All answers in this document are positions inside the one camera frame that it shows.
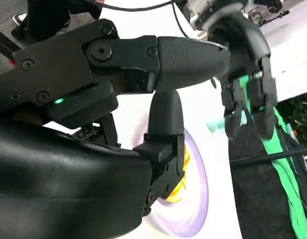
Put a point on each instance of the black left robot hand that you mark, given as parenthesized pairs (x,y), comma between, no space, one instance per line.
(248,44)

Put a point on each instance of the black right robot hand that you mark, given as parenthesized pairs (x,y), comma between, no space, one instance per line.
(56,186)

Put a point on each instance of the orange and white bread roll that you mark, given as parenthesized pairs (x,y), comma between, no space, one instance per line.
(179,193)

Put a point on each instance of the pale green mug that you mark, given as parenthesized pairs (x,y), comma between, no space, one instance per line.
(214,125)

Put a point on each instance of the green cloth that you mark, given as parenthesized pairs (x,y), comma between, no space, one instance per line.
(280,171)

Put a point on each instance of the lilac plate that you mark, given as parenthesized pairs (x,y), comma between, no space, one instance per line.
(193,201)

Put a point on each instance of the black stand with red mark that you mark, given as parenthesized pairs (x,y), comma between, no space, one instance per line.
(4,47)

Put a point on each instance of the black cloth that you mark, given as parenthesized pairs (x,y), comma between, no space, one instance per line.
(255,199)

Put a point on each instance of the person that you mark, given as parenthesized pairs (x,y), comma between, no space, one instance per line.
(48,17)

